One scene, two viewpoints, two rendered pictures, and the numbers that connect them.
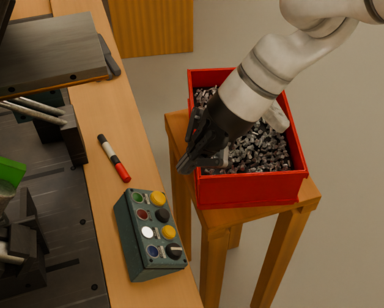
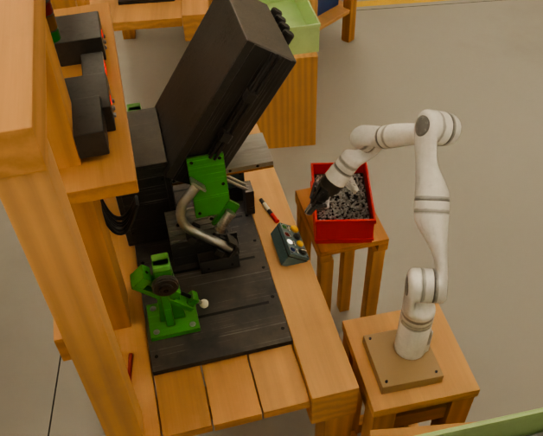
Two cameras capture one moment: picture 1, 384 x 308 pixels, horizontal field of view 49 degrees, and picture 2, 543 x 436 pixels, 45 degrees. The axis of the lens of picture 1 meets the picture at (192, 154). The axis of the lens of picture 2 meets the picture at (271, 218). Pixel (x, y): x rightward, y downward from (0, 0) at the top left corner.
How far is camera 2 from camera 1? 1.49 m
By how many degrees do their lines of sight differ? 7
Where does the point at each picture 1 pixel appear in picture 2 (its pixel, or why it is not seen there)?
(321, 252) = not seen: hidden behind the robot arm
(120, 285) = (276, 266)
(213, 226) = (323, 252)
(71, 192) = (247, 227)
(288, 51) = (354, 157)
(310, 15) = (359, 144)
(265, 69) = (344, 164)
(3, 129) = not seen: hidden behind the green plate
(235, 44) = not seen: hidden behind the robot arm
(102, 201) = (264, 231)
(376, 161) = (477, 246)
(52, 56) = (246, 156)
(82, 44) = (260, 150)
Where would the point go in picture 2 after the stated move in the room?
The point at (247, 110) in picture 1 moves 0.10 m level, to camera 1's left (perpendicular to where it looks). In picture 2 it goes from (337, 182) to (305, 181)
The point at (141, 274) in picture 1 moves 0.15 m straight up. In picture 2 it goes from (286, 259) to (286, 228)
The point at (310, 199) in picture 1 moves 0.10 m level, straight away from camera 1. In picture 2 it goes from (382, 240) to (393, 223)
